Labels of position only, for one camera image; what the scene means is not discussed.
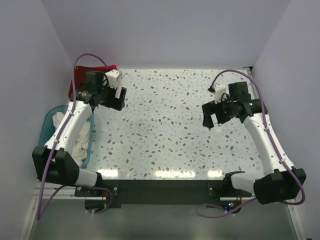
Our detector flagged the aluminium frame rail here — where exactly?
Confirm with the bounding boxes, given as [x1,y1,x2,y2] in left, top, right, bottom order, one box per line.
[18,181,86,240]

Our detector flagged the blue plastic basket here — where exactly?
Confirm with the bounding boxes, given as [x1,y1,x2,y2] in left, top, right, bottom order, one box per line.
[38,101,94,169]

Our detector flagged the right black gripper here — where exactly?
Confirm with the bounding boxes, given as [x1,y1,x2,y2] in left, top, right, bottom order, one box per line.
[202,95,237,129]

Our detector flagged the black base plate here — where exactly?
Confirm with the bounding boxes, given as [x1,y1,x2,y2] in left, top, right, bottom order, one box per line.
[74,179,252,210]

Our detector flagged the white t-shirt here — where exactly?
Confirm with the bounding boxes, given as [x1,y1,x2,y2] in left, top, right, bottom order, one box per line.
[52,112,91,166]

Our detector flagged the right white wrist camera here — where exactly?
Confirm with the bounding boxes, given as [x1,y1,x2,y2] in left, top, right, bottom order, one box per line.
[213,83,227,103]

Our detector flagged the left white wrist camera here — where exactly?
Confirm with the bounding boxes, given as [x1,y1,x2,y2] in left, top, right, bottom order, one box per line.
[105,69,123,88]

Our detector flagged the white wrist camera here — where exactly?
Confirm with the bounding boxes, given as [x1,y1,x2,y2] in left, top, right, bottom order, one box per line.
[213,83,227,103]
[105,69,123,88]

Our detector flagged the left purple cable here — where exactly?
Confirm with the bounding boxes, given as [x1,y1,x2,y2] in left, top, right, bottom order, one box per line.
[36,53,112,221]

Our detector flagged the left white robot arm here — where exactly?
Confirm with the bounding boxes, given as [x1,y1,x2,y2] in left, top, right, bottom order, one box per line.
[32,69,127,196]

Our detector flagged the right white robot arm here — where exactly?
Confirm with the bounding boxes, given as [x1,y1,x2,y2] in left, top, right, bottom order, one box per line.
[201,81,306,205]

